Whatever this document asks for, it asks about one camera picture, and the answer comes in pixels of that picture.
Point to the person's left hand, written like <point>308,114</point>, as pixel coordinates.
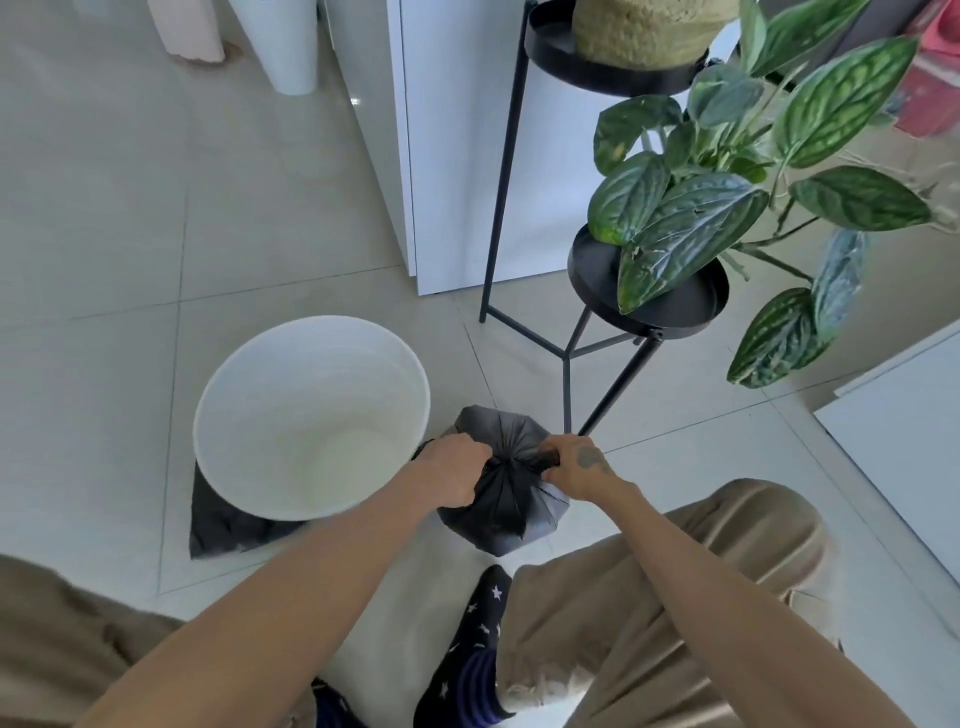
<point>450,472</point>

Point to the person's right hand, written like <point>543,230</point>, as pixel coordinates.
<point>581,469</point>

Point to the person's left forearm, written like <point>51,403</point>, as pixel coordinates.
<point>300,600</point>

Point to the person's right forearm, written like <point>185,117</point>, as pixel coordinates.
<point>712,600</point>

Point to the beige trousers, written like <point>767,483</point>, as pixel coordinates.
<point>637,585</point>

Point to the black metal plant stand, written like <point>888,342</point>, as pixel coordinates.
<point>585,285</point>

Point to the black star-patterned sock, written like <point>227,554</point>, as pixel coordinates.
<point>334,712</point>
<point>465,660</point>

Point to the striped green leaf plant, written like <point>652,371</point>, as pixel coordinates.
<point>690,225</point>

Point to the woven straw basket planter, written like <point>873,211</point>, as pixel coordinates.
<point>645,34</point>

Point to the small white waste bin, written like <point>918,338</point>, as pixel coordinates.
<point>281,45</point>

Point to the pink plastic object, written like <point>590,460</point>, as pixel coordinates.
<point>934,82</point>

